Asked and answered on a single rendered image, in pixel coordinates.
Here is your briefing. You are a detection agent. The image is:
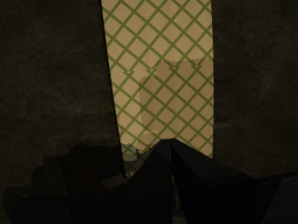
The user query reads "tan crosshatch-patterned strip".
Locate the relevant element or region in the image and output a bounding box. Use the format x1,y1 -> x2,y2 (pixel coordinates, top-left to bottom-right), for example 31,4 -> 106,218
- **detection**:
101,0 -> 214,181

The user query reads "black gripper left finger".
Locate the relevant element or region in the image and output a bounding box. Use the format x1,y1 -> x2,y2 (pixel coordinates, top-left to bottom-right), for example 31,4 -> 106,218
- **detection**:
9,139 -> 173,224

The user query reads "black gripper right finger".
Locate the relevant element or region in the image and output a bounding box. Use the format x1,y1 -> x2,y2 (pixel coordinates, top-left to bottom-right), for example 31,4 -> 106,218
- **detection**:
169,139 -> 298,224

